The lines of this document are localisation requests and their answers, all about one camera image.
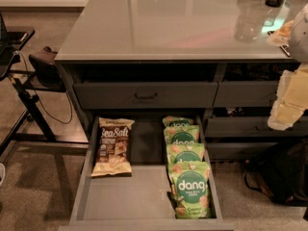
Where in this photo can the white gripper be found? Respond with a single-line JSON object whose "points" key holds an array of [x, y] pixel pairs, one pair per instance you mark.
{"points": [[299, 38]]}

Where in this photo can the brown sea salt chip bag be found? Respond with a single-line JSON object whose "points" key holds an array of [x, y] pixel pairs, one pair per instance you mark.
{"points": [[114, 143]]}

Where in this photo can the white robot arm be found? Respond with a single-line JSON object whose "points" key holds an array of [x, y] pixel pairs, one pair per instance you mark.
{"points": [[294, 34]]}

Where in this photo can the black bag on floor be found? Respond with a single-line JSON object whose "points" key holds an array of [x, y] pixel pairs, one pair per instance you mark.
{"points": [[281, 172]]}

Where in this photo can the grey top right drawer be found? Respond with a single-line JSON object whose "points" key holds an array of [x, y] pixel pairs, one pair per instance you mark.
{"points": [[245, 94]]}

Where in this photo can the grey lower right drawer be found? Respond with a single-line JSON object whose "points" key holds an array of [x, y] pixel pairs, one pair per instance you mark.
{"points": [[251, 126]]}

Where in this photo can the green dang chip bag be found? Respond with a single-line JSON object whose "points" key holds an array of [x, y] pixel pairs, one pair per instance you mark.
{"points": [[182, 135], [189, 189], [177, 121], [185, 152]]}

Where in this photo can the front green dang chip bag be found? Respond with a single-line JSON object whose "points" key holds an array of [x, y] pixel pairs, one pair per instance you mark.
{"points": [[189, 189]]}

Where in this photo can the rear green dang chip bag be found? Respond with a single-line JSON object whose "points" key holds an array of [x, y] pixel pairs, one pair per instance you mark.
{"points": [[177, 121]]}

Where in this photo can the grey top left drawer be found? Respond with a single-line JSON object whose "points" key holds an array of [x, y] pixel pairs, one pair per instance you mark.
{"points": [[146, 95]]}

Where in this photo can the grey cabinet counter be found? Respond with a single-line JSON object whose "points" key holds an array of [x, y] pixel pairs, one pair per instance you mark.
{"points": [[177, 41]]}

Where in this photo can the open grey middle drawer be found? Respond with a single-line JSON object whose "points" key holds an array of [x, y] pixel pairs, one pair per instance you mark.
{"points": [[141, 201]]}

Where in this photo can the black white marker tag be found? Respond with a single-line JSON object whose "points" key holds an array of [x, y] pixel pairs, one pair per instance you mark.
{"points": [[285, 49]]}

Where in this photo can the black side desk stand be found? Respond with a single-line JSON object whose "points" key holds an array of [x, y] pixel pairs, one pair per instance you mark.
{"points": [[11, 43]]}

